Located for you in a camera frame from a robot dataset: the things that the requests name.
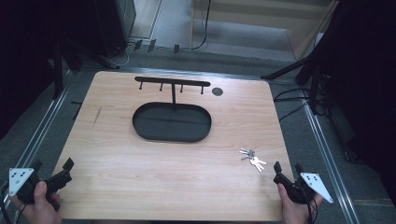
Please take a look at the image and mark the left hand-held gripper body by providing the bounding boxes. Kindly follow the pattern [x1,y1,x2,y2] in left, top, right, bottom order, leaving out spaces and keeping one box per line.
[8,167,74,212]

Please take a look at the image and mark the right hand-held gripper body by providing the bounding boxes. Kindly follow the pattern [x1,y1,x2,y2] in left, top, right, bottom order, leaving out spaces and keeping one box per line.
[273,172,334,205]

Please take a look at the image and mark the person's right hand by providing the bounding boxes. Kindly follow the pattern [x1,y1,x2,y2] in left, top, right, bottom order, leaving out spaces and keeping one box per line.
[276,183,325,224]

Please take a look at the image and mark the person's left hand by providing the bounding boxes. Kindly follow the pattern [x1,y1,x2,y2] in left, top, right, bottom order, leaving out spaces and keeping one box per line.
[10,181,64,224]

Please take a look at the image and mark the silver bunch of keys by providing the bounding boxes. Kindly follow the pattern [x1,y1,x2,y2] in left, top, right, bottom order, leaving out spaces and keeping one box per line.
[239,147,268,173]

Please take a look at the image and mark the black tripod stand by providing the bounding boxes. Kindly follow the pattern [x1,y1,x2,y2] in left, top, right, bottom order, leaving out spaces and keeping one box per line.
[46,35,121,101]
[261,46,332,117]

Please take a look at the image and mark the black key rack with tray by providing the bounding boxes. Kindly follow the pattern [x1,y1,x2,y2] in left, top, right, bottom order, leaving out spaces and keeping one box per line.
[132,76,213,144]

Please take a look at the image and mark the dark cabinet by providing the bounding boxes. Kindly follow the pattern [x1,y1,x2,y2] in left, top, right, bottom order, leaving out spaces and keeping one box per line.
[92,0,137,59]

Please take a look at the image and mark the light wooden furniture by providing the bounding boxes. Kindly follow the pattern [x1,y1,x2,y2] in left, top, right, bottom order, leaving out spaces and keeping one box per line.
[189,0,341,61]

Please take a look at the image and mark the metal floor rail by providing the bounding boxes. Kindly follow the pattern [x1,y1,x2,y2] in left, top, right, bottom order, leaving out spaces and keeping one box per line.
[0,73,78,220]
[302,101,362,224]

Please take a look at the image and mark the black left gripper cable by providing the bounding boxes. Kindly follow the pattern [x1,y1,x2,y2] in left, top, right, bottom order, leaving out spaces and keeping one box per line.
[0,181,11,224]

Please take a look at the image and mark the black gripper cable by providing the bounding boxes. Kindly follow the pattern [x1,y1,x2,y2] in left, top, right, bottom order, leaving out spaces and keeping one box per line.
[305,199,319,224]
[0,181,11,224]

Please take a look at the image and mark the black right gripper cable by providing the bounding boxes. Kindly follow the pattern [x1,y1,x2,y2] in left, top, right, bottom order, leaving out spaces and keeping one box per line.
[305,199,319,224]

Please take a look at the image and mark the black floor cables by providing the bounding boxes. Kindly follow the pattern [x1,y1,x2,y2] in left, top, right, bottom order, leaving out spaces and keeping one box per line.
[273,87,314,123]

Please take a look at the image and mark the white floor cable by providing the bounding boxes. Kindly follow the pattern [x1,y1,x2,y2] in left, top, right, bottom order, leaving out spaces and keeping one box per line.
[115,42,134,68]

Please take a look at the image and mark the black hanging cable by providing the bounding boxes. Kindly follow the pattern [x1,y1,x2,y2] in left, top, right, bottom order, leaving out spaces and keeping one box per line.
[190,0,213,51]

